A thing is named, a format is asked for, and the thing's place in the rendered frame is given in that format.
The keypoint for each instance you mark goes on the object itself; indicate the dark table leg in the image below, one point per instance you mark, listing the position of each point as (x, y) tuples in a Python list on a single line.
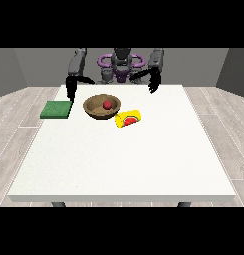
[(58, 204), (184, 204)]

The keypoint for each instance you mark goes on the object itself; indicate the green square pad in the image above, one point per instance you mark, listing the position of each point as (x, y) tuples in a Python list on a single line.
[(55, 109)]

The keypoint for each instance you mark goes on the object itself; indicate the small red ball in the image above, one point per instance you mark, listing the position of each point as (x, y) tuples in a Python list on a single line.
[(107, 104)]

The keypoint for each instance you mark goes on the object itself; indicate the yellow cup with melon print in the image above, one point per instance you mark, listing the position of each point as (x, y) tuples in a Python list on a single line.
[(128, 118)]

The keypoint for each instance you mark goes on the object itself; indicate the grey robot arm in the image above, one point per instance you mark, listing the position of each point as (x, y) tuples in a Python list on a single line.
[(156, 59), (76, 63)]

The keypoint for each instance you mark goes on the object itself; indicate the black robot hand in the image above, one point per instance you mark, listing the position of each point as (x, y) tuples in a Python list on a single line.
[(71, 84), (154, 79)]

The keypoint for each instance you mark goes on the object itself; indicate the grey robot trunk purple rings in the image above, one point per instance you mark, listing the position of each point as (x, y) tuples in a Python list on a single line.
[(121, 68)]

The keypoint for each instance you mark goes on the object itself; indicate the brown wooden bowl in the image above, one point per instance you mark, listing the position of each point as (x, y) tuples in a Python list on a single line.
[(101, 107)]

